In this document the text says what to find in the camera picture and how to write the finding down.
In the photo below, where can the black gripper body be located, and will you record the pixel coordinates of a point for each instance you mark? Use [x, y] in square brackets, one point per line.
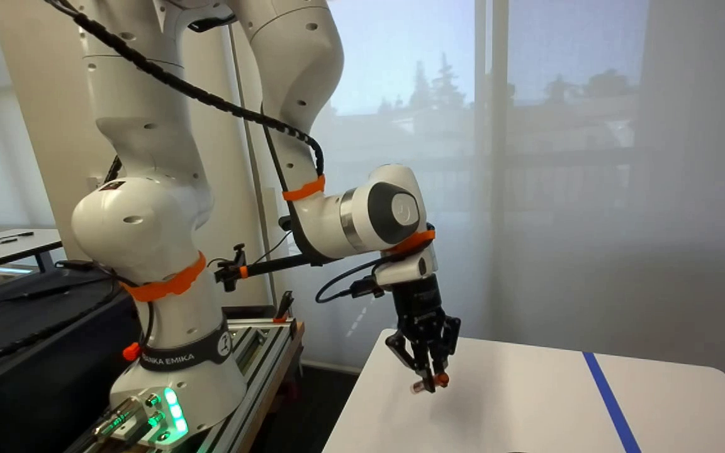
[420, 320]

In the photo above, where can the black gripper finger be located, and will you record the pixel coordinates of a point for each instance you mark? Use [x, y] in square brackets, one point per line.
[397, 345]
[440, 350]

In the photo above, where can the red-brown marker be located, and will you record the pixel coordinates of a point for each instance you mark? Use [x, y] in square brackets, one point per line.
[431, 383]

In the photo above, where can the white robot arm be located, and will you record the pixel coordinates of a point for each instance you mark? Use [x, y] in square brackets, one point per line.
[141, 222]

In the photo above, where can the blue tape line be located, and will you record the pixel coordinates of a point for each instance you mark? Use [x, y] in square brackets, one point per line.
[611, 406]

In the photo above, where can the black cart with cover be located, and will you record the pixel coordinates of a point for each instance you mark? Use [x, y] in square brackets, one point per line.
[61, 341]

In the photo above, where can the background white desk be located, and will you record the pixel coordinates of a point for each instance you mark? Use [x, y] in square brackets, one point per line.
[29, 242]

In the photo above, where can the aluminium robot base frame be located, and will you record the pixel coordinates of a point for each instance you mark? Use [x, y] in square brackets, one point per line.
[244, 379]

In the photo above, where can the black camera on mount arm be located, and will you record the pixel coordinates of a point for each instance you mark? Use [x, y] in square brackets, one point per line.
[236, 269]

